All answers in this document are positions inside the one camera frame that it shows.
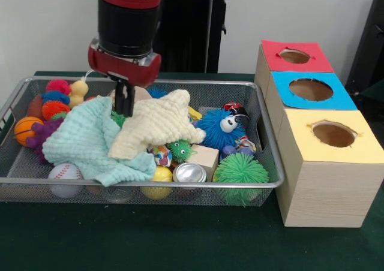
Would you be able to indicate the blue fuzzy toy with eyes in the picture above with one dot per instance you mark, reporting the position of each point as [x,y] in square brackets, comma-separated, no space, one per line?
[216,127]

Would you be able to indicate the white baseball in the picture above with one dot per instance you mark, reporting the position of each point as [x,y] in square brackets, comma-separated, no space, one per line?
[65,174]

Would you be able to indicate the purple spiky toy with eyes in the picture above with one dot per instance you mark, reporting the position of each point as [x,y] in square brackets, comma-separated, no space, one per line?
[45,132]

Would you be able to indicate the yellow ball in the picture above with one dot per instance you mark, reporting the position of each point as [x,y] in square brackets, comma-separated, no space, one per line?
[161,176]

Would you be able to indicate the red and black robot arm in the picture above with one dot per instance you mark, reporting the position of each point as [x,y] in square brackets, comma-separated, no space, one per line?
[129,22]

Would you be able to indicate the silver can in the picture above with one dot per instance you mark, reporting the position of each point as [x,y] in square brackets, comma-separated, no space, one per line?
[189,173]

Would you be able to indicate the small orange basketball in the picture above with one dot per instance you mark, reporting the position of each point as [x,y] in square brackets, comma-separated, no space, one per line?
[25,131]

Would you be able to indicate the wooden box with three holes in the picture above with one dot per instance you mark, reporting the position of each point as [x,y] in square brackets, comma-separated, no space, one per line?
[324,187]

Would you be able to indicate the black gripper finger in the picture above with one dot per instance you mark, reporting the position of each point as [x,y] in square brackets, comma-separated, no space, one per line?
[129,98]
[120,96]

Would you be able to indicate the dark green tablecloth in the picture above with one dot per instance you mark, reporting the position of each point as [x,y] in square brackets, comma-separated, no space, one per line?
[180,241]

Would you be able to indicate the mint green cloth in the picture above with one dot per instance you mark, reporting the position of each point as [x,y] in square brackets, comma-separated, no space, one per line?
[84,142]

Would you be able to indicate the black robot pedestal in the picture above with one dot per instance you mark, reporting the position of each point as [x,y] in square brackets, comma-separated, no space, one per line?
[192,31]

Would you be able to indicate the clear mesh bin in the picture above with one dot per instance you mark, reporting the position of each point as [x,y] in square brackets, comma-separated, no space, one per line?
[252,94]

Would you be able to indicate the green spiky ball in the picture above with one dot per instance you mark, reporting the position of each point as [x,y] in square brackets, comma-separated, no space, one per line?
[241,172]

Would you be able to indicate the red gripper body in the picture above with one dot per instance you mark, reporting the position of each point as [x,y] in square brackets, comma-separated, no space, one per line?
[126,68]

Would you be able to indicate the cream muslin cloth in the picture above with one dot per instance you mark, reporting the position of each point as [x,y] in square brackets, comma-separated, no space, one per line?
[153,124]

